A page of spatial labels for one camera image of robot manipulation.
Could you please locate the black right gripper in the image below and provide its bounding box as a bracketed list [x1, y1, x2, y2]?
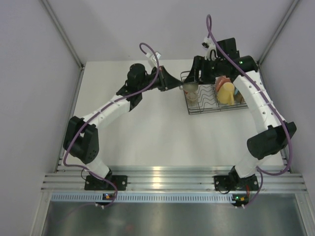
[185, 56, 224, 85]

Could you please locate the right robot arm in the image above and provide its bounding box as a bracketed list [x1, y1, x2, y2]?
[183, 38, 297, 190]

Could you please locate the pink ceramic mug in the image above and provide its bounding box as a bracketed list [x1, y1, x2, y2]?
[215, 76, 231, 92]

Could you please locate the grey wire dish rack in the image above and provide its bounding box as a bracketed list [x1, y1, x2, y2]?
[184, 85, 248, 115]

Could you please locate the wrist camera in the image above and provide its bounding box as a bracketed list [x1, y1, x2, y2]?
[146, 51, 161, 67]
[202, 37, 217, 61]

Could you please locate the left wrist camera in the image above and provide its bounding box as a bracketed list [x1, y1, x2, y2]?
[146, 51, 161, 67]

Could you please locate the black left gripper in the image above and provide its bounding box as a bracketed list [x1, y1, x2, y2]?
[138, 66, 183, 93]

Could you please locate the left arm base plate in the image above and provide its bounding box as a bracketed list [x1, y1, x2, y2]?
[84, 175, 127, 191]

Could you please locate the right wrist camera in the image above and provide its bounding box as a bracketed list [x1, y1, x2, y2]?
[202, 37, 217, 61]

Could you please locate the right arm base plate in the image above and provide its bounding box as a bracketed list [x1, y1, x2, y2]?
[214, 175, 259, 194]

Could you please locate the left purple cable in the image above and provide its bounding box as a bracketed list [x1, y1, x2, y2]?
[63, 43, 160, 207]

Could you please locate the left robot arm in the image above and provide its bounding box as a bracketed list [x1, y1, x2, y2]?
[63, 63, 183, 190]

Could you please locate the yellow ceramic mug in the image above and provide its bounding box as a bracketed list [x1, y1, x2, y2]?
[217, 82, 235, 105]

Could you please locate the dark brown mug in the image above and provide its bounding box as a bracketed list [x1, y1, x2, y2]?
[234, 92, 245, 104]

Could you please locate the aluminium mounting rail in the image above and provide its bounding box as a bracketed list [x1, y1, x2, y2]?
[41, 166, 307, 194]

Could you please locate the grey-brown stoneware cup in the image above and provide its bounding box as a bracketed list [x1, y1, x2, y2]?
[179, 83, 198, 93]

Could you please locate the perforated cable duct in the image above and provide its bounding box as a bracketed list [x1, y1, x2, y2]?
[51, 193, 235, 203]

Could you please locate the fluted beige small cup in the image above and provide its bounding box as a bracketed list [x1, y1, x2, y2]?
[186, 92, 198, 107]

